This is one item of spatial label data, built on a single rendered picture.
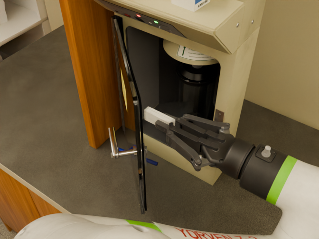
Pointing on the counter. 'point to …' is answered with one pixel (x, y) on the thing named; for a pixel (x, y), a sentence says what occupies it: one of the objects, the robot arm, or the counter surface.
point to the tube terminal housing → (213, 172)
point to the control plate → (143, 18)
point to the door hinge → (114, 40)
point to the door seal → (140, 118)
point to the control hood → (195, 20)
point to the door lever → (117, 145)
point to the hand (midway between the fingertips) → (159, 119)
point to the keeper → (219, 116)
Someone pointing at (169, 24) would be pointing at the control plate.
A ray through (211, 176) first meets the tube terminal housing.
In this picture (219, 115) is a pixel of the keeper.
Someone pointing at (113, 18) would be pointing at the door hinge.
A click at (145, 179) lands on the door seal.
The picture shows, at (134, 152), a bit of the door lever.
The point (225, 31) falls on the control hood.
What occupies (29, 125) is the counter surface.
